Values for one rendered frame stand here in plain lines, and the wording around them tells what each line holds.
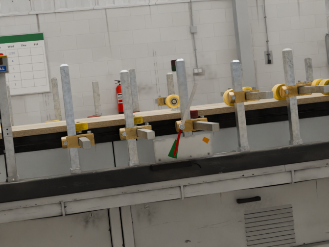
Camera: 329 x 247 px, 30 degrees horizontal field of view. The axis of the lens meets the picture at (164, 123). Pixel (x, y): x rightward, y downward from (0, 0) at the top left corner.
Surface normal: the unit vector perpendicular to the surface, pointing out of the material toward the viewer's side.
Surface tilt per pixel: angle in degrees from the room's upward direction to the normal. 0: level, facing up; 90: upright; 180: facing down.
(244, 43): 90
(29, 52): 90
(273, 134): 90
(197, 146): 90
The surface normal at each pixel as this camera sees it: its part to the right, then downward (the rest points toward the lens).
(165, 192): 0.20, 0.03
